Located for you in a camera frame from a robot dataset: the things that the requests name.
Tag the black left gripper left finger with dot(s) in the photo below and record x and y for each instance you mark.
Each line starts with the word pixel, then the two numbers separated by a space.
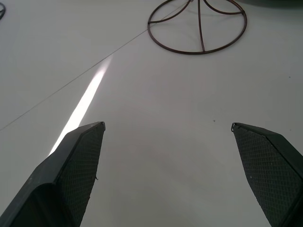
pixel 64 175

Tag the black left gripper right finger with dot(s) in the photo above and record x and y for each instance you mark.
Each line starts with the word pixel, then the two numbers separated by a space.
pixel 267 170

